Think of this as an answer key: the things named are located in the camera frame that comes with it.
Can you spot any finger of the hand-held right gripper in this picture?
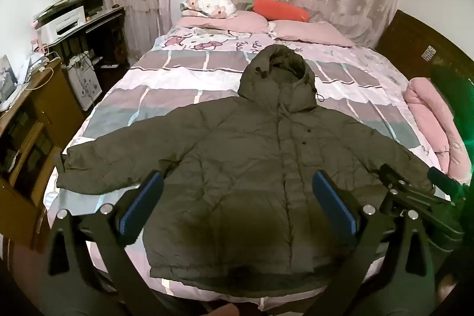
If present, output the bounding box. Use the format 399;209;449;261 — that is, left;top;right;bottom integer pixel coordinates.
427;167;463;191
378;163;463;230

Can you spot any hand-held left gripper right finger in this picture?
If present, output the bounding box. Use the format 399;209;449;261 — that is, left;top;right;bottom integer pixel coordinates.
312;170;438;302

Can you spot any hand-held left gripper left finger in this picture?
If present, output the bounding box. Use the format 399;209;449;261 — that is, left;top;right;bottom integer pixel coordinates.
46;171;166;302

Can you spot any olive hooded puffer jacket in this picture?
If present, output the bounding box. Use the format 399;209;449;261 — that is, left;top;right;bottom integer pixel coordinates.
56;44;436;296

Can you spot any pink folded quilt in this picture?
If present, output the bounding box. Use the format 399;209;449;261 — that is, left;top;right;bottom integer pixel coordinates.
404;77;468;184

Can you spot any bed with striped pink quilt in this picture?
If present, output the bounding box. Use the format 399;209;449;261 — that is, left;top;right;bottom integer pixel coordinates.
42;24;453;304

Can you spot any brown wooden cabinet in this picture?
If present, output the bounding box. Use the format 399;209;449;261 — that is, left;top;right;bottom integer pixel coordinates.
0;58;87;247

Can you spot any white computer tower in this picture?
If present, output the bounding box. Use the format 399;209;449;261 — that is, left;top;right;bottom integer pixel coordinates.
67;56;103;112

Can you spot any brown wooden headboard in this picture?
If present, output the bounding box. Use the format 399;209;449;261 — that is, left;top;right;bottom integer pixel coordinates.
375;9;474;89

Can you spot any pink pillow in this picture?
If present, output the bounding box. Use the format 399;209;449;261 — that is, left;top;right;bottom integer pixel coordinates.
271;19;357;47
180;10;270;34

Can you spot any black computer desk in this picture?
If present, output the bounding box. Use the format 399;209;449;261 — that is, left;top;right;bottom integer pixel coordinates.
47;6;129;69

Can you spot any white printer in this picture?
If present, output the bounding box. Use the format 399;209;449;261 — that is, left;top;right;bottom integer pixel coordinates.
34;4;90;43

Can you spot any orange carrot plush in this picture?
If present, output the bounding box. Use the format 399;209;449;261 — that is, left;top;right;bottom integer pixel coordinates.
244;0;312;23

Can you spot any white floral pillow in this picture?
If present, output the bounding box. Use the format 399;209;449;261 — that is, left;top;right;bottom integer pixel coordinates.
180;0;238;20

